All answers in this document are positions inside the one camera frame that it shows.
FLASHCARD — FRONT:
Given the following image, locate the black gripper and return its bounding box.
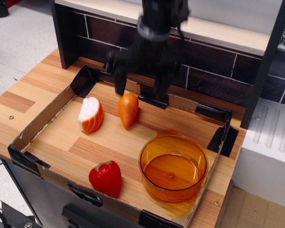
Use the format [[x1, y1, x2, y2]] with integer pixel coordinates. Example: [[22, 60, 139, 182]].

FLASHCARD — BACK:
[[106, 16, 186, 100]]

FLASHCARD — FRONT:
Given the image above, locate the orange toy carrot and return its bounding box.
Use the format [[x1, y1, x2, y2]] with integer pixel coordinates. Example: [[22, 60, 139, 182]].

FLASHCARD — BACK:
[[118, 94, 139, 128]]

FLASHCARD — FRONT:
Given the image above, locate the orange transparent plastic pot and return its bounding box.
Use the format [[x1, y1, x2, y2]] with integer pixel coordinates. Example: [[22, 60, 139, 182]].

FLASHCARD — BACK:
[[138, 129, 209, 202]]

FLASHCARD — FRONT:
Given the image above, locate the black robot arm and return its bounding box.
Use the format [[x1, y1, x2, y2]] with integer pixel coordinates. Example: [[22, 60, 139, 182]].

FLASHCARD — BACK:
[[106, 0, 189, 100]]

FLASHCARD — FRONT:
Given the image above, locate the cardboard fence with black tape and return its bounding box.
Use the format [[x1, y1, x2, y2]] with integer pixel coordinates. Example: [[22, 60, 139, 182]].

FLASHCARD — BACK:
[[8, 66, 238, 228]]

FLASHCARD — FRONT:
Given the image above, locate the white orange salmon sushi toy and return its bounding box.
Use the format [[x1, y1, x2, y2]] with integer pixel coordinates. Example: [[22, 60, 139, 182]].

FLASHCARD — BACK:
[[78, 97, 104, 133]]

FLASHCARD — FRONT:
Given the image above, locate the dark tile backsplash shelf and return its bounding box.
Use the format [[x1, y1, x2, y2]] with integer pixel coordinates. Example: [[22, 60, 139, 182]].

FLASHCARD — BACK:
[[50, 0, 285, 128]]

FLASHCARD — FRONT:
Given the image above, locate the red toy strawberry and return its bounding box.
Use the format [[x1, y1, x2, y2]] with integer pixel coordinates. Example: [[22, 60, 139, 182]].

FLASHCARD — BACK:
[[89, 161, 121, 198]]

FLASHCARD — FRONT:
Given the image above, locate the white ribbed sink drainboard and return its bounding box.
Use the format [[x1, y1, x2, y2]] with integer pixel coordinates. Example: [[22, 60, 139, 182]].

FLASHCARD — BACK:
[[232, 98, 285, 207]]

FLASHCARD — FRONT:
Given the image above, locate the black object top left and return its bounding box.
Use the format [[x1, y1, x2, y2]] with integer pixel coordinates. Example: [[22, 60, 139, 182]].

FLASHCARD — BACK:
[[0, 0, 9, 18]]

